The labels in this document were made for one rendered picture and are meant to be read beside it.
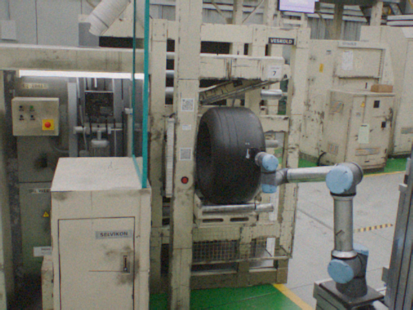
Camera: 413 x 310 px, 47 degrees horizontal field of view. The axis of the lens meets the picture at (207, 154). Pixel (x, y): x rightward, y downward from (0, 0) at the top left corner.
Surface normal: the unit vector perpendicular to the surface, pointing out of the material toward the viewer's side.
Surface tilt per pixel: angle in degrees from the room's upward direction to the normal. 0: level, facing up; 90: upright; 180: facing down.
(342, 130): 90
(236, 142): 62
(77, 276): 90
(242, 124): 42
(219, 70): 90
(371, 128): 90
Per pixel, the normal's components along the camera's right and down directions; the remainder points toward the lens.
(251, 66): 0.22, 0.23
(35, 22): 0.44, 0.22
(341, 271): -0.61, 0.28
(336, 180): -0.62, 0.02
